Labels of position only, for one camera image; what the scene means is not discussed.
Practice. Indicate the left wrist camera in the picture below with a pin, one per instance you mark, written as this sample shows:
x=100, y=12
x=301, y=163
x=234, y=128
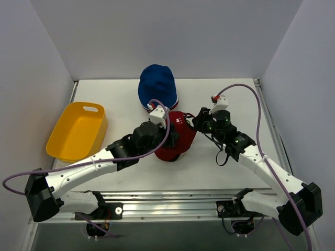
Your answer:
x=158, y=115

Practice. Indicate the yellow plastic bin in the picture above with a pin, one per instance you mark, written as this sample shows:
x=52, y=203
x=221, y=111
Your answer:
x=78, y=133

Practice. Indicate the red bucket hat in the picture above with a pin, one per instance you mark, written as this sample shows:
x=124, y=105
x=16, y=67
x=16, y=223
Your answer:
x=173, y=106

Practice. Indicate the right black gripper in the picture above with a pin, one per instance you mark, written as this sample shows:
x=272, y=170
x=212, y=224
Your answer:
x=200, y=121

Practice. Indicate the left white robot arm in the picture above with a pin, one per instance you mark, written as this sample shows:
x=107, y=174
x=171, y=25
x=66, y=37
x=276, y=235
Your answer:
x=50, y=193

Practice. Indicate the aluminium right side rail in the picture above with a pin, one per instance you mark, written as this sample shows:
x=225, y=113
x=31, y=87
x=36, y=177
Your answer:
x=281, y=155

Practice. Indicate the red baseball cap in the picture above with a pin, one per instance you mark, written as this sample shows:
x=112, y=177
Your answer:
x=184, y=126

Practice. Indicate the white bucket hat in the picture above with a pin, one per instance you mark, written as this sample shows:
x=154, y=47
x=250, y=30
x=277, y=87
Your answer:
x=170, y=103

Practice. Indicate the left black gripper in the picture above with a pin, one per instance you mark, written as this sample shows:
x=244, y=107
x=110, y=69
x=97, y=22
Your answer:
x=172, y=136

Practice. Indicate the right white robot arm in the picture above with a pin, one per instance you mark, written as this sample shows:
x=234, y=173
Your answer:
x=295, y=204

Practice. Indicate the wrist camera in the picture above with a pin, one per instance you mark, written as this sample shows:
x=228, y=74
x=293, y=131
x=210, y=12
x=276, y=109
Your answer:
x=158, y=115
x=220, y=102

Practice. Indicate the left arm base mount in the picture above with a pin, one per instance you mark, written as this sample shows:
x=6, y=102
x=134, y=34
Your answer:
x=98, y=222

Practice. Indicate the aluminium rail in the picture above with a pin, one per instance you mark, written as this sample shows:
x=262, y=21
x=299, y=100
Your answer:
x=281, y=155
x=169, y=206

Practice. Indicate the blue bucket hat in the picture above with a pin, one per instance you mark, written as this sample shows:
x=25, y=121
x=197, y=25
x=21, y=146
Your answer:
x=156, y=82

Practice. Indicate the aluminium front rail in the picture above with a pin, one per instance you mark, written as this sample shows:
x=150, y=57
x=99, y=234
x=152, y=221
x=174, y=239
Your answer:
x=169, y=206

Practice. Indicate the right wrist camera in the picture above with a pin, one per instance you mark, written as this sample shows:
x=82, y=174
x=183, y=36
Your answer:
x=220, y=102

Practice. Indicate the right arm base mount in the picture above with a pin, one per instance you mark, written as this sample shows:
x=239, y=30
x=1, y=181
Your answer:
x=236, y=223

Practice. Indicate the black embroidered cap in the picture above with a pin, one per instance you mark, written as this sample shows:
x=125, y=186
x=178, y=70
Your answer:
x=178, y=156

